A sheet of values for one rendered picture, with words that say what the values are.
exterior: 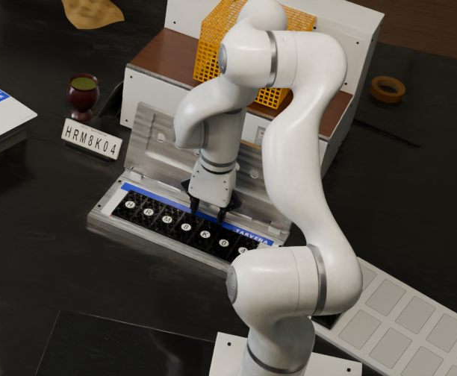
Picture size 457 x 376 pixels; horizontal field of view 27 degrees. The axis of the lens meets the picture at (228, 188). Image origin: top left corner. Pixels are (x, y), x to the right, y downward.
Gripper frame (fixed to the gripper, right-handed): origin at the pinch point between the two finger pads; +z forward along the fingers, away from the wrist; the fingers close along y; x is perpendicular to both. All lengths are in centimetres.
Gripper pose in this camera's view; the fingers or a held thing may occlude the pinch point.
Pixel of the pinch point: (207, 211)
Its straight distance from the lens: 223.6
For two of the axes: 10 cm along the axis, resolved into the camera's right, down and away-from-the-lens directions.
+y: 9.1, 3.6, -2.0
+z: -1.5, 7.5, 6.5
